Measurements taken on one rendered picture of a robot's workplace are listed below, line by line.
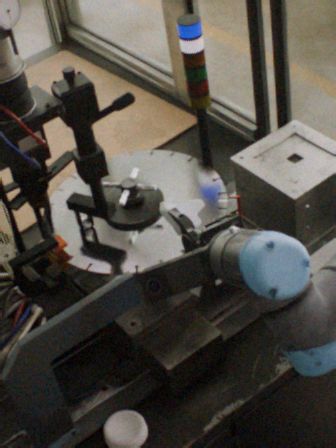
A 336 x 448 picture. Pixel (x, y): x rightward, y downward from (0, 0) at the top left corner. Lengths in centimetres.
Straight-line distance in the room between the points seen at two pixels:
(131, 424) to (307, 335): 44
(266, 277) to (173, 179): 56
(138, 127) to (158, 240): 66
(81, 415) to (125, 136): 80
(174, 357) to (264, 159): 45
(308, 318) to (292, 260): 8
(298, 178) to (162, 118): 56
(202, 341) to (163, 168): 34
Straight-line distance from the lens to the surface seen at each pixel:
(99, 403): 134
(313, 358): 96
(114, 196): 139
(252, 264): 89
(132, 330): 130
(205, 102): 155
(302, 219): 148
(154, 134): 189
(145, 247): 129
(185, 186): 140
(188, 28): 147
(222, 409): 131
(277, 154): 154
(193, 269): 106
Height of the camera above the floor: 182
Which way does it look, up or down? 41 degrees down
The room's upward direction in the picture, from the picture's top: 11 degrees counter-clockwise
